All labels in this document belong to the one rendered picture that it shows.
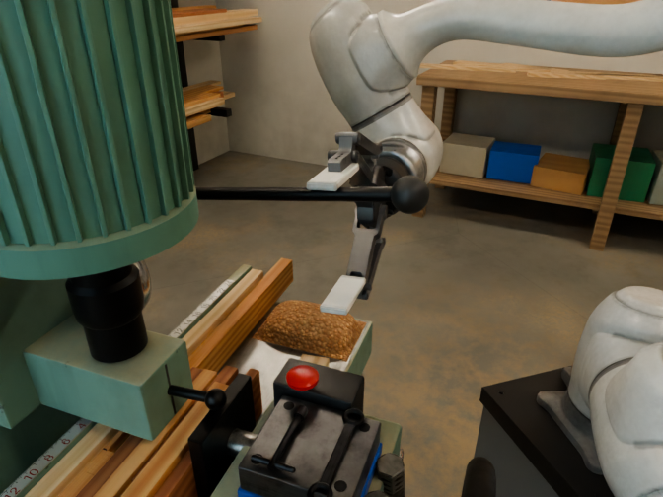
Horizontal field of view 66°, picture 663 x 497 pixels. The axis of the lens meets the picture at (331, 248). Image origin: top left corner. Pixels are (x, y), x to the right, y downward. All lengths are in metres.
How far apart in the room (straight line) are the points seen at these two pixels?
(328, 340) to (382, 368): 1.37
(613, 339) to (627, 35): 0.43
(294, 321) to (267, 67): 3.58
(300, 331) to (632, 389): 0.42
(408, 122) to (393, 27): 0.13
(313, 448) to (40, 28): 0.35
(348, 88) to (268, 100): 3.50
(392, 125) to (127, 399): 0.49
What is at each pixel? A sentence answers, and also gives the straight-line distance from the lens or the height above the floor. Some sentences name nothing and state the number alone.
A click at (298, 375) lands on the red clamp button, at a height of 1.02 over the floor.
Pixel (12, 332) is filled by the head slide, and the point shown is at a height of 1.06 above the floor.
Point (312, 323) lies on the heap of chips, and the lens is 0.70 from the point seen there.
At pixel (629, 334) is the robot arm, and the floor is 0.87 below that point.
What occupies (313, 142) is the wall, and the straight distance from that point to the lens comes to 4.12.
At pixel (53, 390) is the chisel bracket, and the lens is 0.58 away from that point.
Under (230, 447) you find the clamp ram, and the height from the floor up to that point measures 0.96.
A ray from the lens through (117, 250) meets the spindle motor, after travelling 0.39.
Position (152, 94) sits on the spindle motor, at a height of 1.28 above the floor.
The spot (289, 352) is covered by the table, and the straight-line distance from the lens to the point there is 0.70.
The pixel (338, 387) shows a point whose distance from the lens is 0.50.
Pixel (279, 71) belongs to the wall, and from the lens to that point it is 4.14.
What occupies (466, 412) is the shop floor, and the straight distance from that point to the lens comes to 1.93.
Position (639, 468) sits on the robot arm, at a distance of 0.74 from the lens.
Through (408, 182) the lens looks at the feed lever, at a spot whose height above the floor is 1.19.
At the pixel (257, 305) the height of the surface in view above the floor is 0.93.
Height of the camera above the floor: 1.35
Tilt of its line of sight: 28 degrees down
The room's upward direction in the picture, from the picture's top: straight up
